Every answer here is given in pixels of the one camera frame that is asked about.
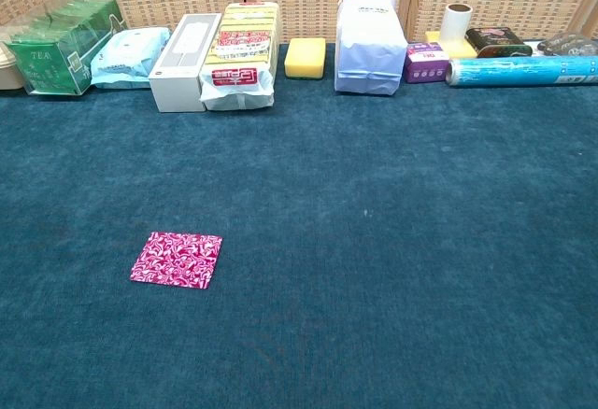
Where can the clear box green tea bags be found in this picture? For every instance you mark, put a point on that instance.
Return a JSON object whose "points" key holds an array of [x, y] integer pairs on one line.
{"points": [[46, 59]]}

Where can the white power strip box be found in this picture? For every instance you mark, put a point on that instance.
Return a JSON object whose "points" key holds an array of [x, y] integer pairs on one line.
{"points": [[177, 87]]}

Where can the light blue wet wipes pack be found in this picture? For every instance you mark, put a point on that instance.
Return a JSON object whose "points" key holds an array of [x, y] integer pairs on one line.
{"points": [[126, 54]]}

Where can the black tin can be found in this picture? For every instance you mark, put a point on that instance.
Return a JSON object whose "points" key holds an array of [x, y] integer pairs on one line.
{"points": [[495, 40]]}

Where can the dark blue felt table cover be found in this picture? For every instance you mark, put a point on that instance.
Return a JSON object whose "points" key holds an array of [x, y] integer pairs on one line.
{"points": [[374, 241]]}

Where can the white paper bag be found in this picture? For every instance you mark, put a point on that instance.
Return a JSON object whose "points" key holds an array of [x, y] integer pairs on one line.
{"points": [[369, 49]]}

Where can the yellow sponge multipack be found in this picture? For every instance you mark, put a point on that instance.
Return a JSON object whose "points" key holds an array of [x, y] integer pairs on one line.
{"points": [[243, 45]]}

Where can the pink patterned square packet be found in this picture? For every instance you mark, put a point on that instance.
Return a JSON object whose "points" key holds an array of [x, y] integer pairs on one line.
{"points": [[177, 259]]}

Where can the beige lidded food container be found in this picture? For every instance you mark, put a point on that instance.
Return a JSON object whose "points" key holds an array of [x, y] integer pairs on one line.
{"points": [[9, 77]]}

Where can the blue cling film roll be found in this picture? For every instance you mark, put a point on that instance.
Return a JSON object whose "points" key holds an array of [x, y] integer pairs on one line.
{"points": [[514, 72]]}

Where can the white roll with cardboard core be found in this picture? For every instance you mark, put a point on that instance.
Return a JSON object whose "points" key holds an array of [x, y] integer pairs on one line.
{"points": [[455, 26]]}

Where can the small purple box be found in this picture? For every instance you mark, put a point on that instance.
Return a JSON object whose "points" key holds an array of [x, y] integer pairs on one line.
{"points": [[425, 63]]}

